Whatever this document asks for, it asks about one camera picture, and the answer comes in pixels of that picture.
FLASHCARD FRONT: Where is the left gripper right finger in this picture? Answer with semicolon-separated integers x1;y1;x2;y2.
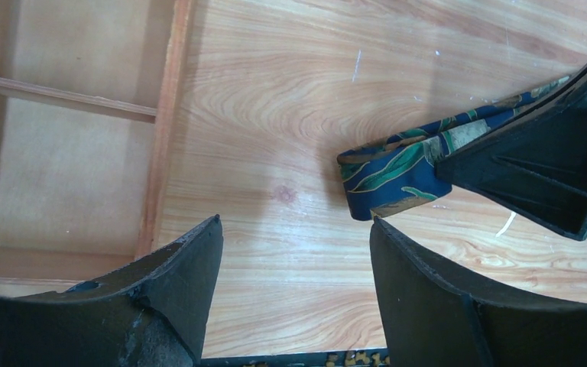
370;219;587;366

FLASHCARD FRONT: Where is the blue green brown tie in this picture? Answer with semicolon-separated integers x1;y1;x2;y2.
336;76;569;221

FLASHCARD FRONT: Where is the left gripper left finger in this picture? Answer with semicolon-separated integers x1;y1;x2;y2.
0;216;223;366

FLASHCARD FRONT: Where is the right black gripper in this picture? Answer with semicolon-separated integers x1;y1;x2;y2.
436;64;587;241

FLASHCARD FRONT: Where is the wooden compartment tray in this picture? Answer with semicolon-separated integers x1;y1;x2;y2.
0;1;196;297

